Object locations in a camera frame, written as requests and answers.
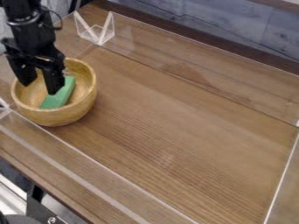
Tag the clear acrylic front wall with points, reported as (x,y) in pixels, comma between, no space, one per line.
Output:
(102,196)

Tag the black metal table leg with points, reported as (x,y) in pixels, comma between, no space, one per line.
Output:
(45,209)

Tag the clear acrylic corner bracket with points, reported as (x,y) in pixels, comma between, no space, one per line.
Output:
(96,34)

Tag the clear acrylic wall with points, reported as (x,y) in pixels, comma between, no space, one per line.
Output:
(102,196)
(283,211)

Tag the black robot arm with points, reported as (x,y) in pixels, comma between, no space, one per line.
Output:
(23,6)

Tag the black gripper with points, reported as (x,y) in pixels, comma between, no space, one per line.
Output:
(29,49)

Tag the wooden bowl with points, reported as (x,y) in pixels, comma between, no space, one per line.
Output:
(28,97)

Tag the clear acrylic right wall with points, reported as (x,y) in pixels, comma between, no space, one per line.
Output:
(283,211)

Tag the green rectangular stick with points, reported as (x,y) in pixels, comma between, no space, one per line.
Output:
(57,100)

